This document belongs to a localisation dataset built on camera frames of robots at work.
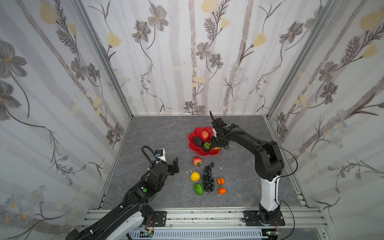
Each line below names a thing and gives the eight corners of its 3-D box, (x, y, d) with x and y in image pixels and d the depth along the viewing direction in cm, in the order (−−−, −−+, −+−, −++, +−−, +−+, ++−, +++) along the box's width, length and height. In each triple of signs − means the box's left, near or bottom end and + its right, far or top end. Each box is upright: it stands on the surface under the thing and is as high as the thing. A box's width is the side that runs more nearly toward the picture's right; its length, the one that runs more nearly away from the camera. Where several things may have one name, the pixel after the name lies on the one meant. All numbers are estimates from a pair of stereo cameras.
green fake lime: (194, 195, 83) (194, 193, 80) (194, 185, 86) (194, 183, 84) (203, 195, 83) (203, 193, 80) (203, 185, 86) (203, 183, 84)
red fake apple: (191, 163, 96) (191, 160, 92) (195, 158, 98) (195, 155, 95) (198, 168, 93) (198, 165, 90) (202, 163, 96) (203, 160, 93)
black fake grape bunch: (202, 192, 84) (202, 190, 81) (201, 165, 94) (201, 162, 91) (214, 192, 84) (215, 190, 81) (212, 165, 94) (213, 162, 91)
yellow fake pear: (189, 177, 89) (189, 175, 87) (195, 171, 92) (196, 169, 89) (195, 183, 87) (195, 181, 84) (201, 176, 90) (201, 174, 87)
